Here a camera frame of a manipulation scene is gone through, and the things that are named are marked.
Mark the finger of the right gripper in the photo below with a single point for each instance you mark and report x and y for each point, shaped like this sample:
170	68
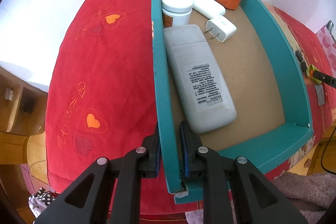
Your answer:
329	80

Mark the white orange medicine jar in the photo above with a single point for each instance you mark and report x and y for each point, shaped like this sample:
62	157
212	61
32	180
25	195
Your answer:
176	12

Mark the metal clip on box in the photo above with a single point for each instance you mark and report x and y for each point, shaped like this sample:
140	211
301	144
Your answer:
330	26

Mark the pink fluffy rug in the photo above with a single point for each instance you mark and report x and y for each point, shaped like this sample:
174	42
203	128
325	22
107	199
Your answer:
313	195

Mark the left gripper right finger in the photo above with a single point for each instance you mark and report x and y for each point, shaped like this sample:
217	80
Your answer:
234	190

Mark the red floral bed blanket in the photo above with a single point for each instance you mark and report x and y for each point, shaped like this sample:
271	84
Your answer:
101	97

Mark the polka dot cloth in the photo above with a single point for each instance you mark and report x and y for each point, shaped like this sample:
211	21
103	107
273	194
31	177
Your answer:
39	201

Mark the white remote control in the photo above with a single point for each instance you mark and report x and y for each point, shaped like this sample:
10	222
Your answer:
203	92

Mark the black car key bunch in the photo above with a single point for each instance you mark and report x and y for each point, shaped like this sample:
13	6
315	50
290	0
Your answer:
302	62

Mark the green orange utility knife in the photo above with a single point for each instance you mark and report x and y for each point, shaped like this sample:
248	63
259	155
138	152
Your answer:
310	70

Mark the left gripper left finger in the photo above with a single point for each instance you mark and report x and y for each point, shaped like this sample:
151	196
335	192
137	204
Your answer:
108	191

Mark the white charger plug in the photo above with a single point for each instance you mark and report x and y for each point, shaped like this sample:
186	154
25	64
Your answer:
220	28

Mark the wooden bedside shelf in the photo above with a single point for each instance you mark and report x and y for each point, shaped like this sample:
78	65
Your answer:
23	111

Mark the pink patterned box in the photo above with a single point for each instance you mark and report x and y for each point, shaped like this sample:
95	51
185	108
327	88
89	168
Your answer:
328	45

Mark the white earbuds case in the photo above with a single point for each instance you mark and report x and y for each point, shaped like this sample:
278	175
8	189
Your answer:
209	8

